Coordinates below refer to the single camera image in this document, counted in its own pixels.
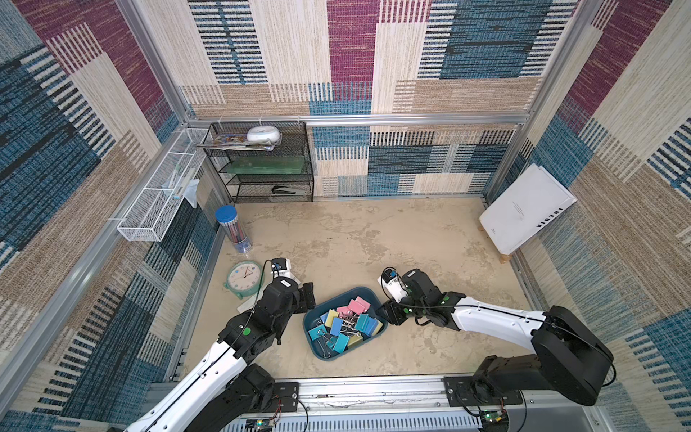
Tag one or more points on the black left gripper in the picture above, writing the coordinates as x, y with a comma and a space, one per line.
304, 297

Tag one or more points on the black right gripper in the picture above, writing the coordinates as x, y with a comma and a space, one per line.
391, 312

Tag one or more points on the teal binder clip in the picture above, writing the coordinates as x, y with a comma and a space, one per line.
318, 332
331, 343
362, 322
341, 343

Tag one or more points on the yellow binder clip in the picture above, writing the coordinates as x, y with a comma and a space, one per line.
377, 328
331, 316
354, 340

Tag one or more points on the pink binder clip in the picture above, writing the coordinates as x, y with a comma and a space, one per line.
355, 307
345, 313
363, 303

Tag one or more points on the teal plastic storage box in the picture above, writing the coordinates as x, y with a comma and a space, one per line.
312, 319

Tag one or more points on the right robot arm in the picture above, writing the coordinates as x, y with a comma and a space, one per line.
563, 356

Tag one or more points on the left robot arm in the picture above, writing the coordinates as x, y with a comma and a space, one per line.
227, 383

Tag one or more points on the ruler set white package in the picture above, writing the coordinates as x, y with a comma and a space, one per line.
247, 305

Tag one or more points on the blue lid pencil tube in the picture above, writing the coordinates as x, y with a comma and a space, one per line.
228, 218

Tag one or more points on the black stapler on shelf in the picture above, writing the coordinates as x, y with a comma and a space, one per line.
284, 190

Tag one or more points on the white item in basket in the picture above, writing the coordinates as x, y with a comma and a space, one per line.
187, 189

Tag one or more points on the magazines on top shelf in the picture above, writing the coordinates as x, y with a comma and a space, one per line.
238, 143

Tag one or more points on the white round tape dispenser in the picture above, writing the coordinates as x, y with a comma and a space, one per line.
263, 134

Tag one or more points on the green round wall clock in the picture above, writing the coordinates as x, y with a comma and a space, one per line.
245, 279

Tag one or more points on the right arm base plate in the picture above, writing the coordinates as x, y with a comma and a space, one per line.
462, 391

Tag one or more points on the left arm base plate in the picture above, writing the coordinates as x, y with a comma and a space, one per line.
284, 397

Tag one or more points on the black wire shelf rack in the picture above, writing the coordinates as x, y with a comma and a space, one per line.
249, 176

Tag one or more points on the white wire wall basket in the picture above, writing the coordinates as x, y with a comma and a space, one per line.
150, 216

